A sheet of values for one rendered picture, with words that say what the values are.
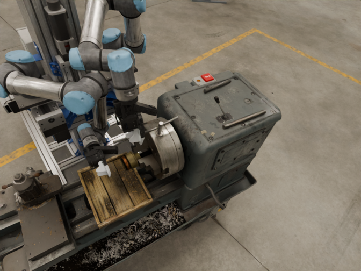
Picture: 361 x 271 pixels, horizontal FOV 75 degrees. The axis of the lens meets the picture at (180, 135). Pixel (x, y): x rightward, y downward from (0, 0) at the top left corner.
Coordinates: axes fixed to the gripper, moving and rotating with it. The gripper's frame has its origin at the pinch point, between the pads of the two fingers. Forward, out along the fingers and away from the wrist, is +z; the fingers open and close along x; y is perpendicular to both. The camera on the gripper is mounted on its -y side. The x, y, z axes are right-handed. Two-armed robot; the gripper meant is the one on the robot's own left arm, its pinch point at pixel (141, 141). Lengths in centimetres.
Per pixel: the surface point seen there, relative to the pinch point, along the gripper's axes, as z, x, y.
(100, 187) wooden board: 40, -28, 20
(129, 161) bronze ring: 20.6, -16.2, 3.0
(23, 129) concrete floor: 76, -200, 66
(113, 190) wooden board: 42, -24, 14
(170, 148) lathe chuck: 14.7, -6.0, -15.3
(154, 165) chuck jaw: 23.0, -8.1, -6.8
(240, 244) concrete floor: 143, -1, -71
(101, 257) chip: 81, -16, 33
